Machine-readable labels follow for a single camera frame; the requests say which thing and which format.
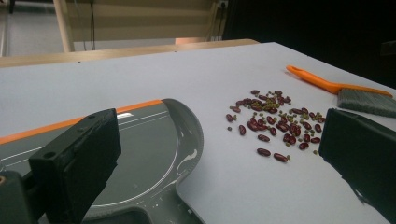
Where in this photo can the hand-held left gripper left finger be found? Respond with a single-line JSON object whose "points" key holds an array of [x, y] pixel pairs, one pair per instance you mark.
{"points": [[77, 161]]}

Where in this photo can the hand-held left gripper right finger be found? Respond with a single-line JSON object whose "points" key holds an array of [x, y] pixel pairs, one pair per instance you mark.
{"points": [[361, 149]]}

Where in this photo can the orange brush with gray bristles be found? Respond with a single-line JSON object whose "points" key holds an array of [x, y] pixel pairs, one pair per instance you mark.
{"points": [[327, 84]]}

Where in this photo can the gray dustpan with orange edge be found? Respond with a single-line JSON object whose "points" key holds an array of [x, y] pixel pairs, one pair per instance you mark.
{"points": [[149, 143]]}

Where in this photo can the pile of red and green beans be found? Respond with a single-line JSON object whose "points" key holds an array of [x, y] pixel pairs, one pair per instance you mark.
{"points": [[274, 124]]}

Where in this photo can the wooden table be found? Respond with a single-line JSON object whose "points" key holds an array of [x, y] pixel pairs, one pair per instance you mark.
{"points": [[124, 51]]}

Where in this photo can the dark curtain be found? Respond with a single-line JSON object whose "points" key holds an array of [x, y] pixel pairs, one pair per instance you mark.
{"points": [[311, 28]]}

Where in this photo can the light wooden frame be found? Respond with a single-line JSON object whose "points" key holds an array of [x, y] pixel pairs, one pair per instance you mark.
{"points": [[140, 18]]}

